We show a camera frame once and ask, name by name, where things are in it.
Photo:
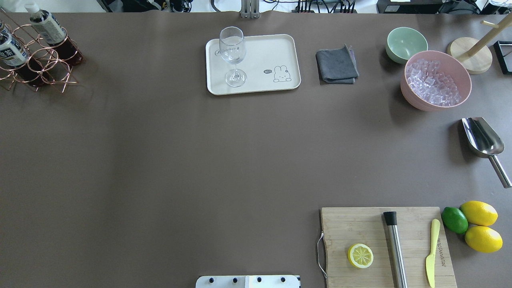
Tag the steel ice scoop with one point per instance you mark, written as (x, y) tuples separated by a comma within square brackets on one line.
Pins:
[(486, 143)]

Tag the yellow lemon lower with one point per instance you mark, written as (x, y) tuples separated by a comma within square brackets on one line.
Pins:
[(483, 239)]

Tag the yellow plastic knife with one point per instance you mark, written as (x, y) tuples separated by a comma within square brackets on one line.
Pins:
[(431, 257)]

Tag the black glass holder tray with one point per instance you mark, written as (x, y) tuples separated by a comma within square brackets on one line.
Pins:
[(503, 51)]

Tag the aluminium frame post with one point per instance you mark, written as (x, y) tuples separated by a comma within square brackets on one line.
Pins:
[(250, 9)]

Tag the grey folded cloth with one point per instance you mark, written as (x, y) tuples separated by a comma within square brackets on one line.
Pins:
[(337, 66)]

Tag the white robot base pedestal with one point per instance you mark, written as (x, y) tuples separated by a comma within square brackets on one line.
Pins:
[(249, 281)]

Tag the pink bowl of ice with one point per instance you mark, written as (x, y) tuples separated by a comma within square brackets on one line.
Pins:
[(435, 81)]

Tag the steel muddler black tip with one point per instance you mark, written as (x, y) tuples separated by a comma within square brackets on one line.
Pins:
[(390, 218)]

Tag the green bowl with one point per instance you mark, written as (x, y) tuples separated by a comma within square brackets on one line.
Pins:
[(404, 42)]

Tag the green lime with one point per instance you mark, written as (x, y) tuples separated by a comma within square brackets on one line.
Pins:
[(455, 220)]

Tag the bamboo cutting board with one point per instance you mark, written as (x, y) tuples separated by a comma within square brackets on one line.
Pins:
[(345, 226)]

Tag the yellow lemon upper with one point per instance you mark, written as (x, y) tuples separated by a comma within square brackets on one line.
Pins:
[(479, 213)]

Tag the cream rabbit tray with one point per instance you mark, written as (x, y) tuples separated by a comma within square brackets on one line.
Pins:
[(270, 64)]

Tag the clear wine glass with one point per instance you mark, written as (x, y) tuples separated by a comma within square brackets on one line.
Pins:
[(233, 50)]

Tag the wooden cup tree stand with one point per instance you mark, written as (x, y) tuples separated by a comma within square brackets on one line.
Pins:
[(474, 54)]

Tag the tea bottle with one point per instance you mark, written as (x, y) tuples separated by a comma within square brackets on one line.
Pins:
[(15, 56), (56, 37)]

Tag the copper wire bottle basket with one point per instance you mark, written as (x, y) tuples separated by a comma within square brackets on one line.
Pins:
[(60, 74)]

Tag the yellow lemon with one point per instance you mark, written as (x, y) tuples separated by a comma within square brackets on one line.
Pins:
[(479, 213), (483, 239)]

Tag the half lemon slice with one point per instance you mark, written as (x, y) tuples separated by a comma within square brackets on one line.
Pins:
[(360, 256)]

